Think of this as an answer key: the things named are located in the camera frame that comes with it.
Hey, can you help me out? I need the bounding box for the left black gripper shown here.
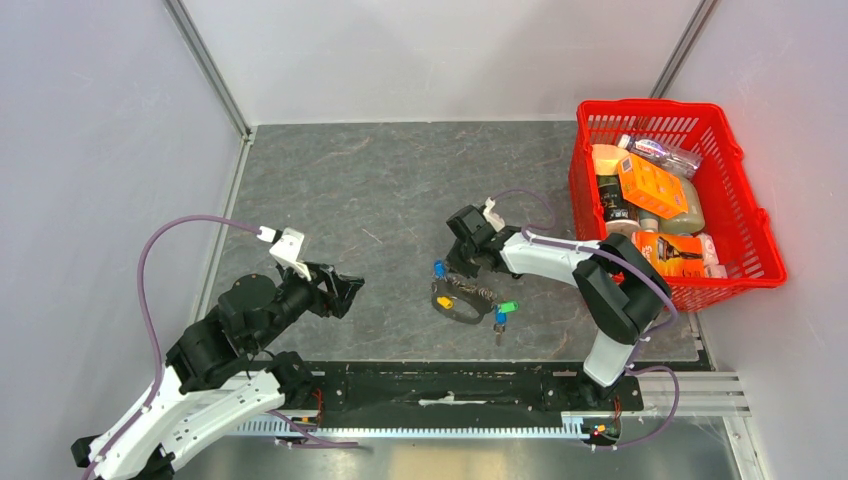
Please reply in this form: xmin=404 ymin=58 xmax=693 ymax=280
xmin=251 ymin=258 xmax=366 ymax=350

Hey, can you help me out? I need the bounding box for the leopard print wrist strap keyring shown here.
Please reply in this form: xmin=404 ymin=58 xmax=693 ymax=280
xmin=430 ymin=277 xmax=494 ymax=325

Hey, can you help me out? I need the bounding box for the yellow capped key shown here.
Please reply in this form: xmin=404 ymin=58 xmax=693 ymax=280
xmin=436 ymin=296 xmax=454 ymax=310

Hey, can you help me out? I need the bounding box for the green capped key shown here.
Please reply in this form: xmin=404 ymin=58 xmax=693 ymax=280
xmin=497 ymin=301 xmax=519 ymax=314

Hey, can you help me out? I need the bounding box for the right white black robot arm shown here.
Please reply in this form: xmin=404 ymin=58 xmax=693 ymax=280
xmin=446 ymin=205 xmax=673 ymax=409

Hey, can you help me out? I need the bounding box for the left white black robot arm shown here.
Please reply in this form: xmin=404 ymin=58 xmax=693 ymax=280
xmin=71 ymin=262 xmax=365 ymax=479

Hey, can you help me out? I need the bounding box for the dark green bottle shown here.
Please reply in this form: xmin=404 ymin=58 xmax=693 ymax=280
xmin=596 ymin=175 xmax=639 ymax=229

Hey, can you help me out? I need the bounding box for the yellow sponge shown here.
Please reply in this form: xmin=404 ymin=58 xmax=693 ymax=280
xmin=591 ymin=144 xmax=629 ymax=176

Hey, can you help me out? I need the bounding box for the orange carton box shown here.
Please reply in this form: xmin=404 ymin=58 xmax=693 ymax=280
xmin=617 ymin=153 xmax=688 ymax=219

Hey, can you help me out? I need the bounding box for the orange razor package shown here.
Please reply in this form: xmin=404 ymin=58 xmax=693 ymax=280
xmin=631 ymin=231 xmax=705 ymax=278

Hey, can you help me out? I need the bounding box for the beige soap pouch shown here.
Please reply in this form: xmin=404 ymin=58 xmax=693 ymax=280
xmin=659 ymin=178 xmax=706 ymax=235

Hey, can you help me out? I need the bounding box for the clear plastic bottle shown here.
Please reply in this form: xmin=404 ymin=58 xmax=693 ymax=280
xmin=616 ymin=134 xmax=703 ymax=180

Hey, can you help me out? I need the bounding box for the pink white packet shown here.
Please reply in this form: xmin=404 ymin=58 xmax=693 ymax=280
xmin=697 ymin=233 xmax=728 ymax=279

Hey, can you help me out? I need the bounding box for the red plastic basket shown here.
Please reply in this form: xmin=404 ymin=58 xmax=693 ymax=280
xmin=568 ymin=99 xmax=787 ymax=312

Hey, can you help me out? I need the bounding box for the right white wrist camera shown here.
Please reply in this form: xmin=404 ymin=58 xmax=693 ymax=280
xmin=482 ymin=197 xmax=506 ymax=232

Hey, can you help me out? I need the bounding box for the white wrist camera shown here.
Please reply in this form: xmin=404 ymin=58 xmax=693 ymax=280
xmin=269 ymin=227 xmax=312 ymax=281
xmin=482 ymin=197 xmax=506 ymax=232

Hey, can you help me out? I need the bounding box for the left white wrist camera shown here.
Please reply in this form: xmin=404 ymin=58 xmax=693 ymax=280
xmin=269 ymin=227 xmax=312 ymax=281

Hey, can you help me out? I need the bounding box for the black mounting base plate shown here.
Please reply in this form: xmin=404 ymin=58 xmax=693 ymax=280
xmin=306 ymin=360 xmax=645 ymax=429

